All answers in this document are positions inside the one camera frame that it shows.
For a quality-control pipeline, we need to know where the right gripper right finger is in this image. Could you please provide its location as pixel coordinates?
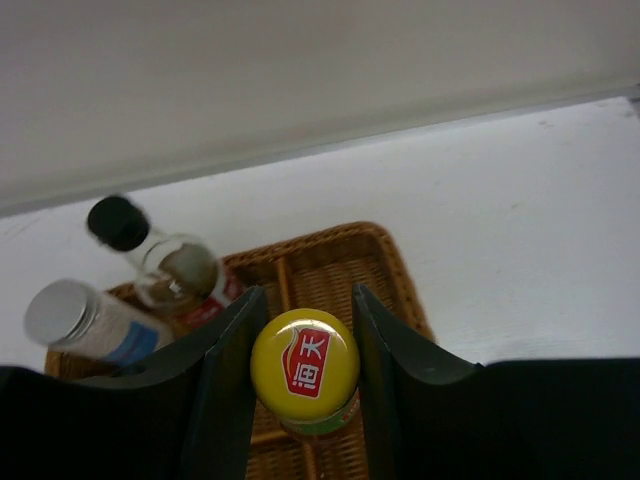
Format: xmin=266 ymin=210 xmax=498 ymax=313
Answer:
xmin=352 ymin=284 xmax=639 ymax=479

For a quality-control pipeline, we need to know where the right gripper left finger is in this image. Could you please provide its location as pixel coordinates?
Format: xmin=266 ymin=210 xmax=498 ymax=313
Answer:
xmin=1 ymin=287 xmax=268 ymax=479

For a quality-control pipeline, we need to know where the yellow-capped red sauce bottle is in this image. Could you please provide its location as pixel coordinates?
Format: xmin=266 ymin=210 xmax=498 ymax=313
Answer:
xmin=250 ymin=308 xmax=361 ymax=443

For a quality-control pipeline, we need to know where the tall black-capped sauce bottle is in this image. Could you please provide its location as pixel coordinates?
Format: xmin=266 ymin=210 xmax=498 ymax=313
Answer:
xmin=86 ymin=195 xmax=245 ymax=330

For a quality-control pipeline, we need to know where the black-capped shaker blue label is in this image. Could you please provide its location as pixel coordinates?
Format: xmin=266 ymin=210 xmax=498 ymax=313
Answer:
xmin=23 ymin=279 xmax=175 ymax=366

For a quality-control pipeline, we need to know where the brown wicker divided basket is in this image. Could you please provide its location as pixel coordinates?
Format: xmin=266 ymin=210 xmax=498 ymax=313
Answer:
xmin=44 ymin=221 xmax=436 ymax=480

